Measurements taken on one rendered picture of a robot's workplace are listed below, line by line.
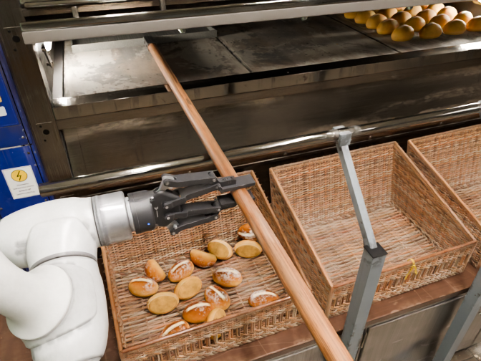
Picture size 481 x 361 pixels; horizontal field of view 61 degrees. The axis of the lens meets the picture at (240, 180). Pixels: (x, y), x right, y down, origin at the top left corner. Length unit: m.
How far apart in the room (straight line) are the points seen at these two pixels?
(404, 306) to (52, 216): 1.11
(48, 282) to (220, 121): 0.88
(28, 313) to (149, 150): 0.81
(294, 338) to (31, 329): 0.86
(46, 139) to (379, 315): 1.14
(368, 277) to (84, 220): 0.70
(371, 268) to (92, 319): 0.68
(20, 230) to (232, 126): 0.83
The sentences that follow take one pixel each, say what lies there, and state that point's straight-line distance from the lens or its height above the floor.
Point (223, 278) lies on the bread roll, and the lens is 1.37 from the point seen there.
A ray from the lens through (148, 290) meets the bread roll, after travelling 1.38.
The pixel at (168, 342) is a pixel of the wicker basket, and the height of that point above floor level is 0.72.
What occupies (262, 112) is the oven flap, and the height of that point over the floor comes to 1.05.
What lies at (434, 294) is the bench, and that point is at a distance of 1.54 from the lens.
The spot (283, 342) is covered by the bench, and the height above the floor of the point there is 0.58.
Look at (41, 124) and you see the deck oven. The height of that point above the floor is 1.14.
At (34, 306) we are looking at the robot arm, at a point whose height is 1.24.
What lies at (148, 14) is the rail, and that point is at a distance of 1.03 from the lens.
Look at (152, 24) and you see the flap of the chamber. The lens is 1.03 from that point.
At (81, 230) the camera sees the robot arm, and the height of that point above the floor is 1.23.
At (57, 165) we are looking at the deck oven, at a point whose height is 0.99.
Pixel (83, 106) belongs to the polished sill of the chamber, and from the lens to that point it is 1.24.
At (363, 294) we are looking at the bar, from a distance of 1.15.
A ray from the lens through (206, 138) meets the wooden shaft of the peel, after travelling 0.93.
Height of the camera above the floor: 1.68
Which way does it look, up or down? 36 degrees down
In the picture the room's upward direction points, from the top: straight up
